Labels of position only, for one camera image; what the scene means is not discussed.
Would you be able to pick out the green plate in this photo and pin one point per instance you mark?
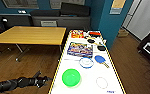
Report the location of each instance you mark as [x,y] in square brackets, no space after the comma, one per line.
[71,77]

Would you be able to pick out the yellow gaming table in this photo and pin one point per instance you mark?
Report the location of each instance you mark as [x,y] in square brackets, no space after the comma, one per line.
[87,87]

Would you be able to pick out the white bowl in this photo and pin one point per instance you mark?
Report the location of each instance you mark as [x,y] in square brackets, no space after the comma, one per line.
[86,62]

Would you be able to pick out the orange game pack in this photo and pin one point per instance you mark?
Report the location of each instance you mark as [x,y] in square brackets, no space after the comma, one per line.
[77,33]

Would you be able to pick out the black paddle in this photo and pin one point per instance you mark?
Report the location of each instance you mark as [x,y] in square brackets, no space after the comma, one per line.
[91,40]
[101,48]

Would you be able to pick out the dark grey sofa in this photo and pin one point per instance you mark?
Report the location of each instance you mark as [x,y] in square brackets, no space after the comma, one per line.
[11,19]
[62,16]

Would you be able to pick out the red and black game piece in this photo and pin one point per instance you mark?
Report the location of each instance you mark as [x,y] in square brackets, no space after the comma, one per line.
[95,33]

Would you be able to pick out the interior glass window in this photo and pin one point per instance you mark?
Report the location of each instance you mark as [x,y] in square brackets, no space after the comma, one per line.
[67,2]
[21,3]

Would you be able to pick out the white wall outlet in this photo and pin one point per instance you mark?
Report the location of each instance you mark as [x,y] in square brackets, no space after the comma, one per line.
[21,12]

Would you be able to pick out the yellow wall sign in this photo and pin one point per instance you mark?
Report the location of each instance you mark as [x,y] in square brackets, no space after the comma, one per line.
[117,6]

